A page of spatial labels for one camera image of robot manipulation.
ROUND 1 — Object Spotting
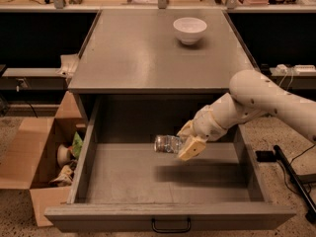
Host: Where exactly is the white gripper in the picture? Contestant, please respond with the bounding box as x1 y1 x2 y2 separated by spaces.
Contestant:
177 105 227 161

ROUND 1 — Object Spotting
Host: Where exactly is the silver red bull can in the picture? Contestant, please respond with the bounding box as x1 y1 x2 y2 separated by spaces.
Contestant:
154 135 183 154

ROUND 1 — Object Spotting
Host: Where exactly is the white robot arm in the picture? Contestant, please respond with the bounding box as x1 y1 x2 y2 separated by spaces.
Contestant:
178 70 316 161

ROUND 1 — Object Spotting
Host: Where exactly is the open grey top drawer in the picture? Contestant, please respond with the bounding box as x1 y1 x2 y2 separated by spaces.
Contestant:
44 95 295 232

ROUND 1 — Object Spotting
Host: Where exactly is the grey cabinet with top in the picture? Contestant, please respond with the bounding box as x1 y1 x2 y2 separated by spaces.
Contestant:
69 8 254 119

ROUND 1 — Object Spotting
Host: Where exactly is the black small floor box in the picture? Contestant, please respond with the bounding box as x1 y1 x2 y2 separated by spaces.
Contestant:
256 150 277 163

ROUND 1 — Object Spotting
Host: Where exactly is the white ceramic bowl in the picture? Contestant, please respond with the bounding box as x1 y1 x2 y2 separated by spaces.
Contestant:
173 17 207 45

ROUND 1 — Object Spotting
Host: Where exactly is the green snack bag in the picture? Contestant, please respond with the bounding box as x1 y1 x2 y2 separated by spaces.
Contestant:
71 132 83 159

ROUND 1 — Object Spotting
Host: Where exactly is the white cup in box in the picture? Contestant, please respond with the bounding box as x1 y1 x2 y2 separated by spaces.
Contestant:
56 144 71 168

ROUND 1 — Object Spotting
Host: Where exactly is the crumpled paper bag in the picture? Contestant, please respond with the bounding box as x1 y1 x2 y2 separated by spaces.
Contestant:
49 165 73 187

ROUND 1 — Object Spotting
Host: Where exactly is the black stand base bar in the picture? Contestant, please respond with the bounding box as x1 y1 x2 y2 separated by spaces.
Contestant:
274 145 316 223

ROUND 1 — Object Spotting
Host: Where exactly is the brown cardboard box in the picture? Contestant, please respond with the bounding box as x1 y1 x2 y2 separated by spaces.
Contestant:
0 92 86 227

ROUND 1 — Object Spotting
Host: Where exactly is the black drawer handle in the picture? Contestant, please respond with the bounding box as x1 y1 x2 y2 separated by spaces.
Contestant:
151 218 192 234

